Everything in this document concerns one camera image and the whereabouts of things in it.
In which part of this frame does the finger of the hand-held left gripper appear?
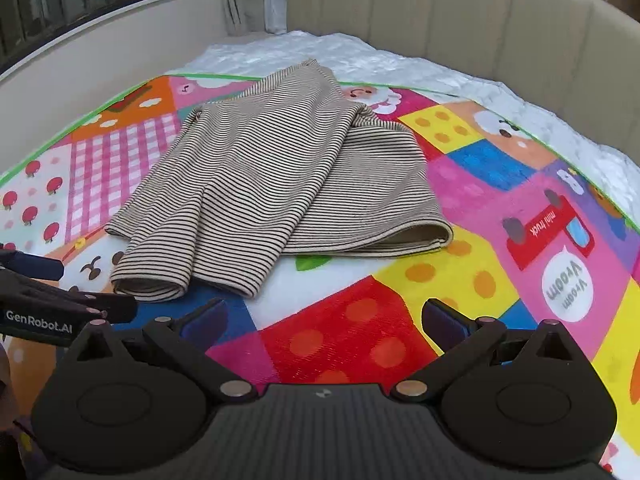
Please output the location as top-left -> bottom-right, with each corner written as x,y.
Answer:
0,249 -> 66,282
0,271 -> 138,347

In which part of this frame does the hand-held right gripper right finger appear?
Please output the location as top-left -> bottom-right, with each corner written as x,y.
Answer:
390,297 -> 581,403

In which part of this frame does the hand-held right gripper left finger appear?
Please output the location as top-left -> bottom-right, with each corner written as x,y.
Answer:
65,297 -> 258,403

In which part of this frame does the beige striped garment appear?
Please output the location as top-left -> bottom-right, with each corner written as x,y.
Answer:
105,58 -> 455,302

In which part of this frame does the colourful printed play mat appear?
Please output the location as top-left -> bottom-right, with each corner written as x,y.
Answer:
0,72 -> 640,480

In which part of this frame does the white window sill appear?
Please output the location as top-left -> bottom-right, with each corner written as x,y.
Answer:
0,0 -> 192,86

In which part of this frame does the white quilted mattress cover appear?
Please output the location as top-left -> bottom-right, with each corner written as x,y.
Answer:
182,30 -> 640,221

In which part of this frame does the beige upholstered bed headboard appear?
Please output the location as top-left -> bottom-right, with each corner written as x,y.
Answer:
285,0 -> 640,148

